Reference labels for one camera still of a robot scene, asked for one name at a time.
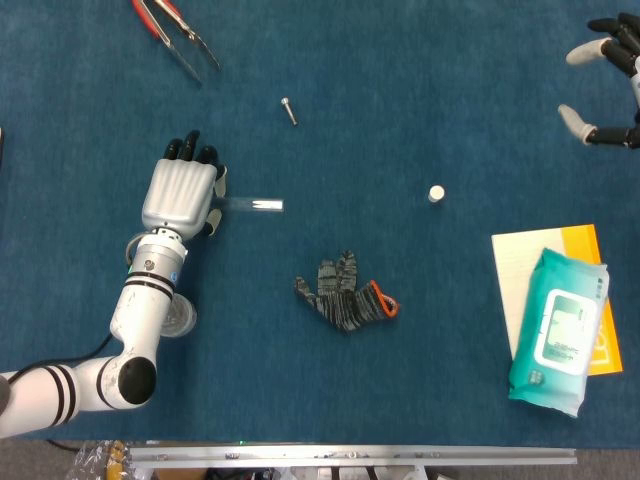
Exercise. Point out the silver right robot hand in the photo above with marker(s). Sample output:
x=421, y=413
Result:
x=622, y=50

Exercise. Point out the crumpled clear plastic bag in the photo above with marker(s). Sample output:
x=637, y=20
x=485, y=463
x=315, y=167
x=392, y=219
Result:
x=100, y=462

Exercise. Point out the clear glass test tube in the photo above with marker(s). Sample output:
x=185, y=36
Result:
x=260, y=204

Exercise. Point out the teal wet wipes pack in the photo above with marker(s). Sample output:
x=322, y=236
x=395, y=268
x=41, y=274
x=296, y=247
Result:
x=550, y=385

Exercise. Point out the silver metal bolt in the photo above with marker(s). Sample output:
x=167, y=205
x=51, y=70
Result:
x=289, y=111

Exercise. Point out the clear round screw container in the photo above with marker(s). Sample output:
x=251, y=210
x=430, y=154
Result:
x=182, y=317

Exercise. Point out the grey knitted glove red cuff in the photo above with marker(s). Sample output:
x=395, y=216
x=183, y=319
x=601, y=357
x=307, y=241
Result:
x=350, y=305

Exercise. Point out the aluminium profile rail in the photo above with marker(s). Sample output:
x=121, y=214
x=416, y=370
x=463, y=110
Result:
x=350, y=456

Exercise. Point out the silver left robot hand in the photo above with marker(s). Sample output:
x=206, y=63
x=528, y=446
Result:
x=177, y=195

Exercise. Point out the small white cap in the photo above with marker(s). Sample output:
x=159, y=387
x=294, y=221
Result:
x=436, y=192

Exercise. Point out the orange and white booklet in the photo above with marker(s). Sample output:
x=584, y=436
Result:
x=515, y=270

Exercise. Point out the blue felt table cloth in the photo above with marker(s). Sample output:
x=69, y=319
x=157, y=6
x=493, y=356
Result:
x=320, y=390

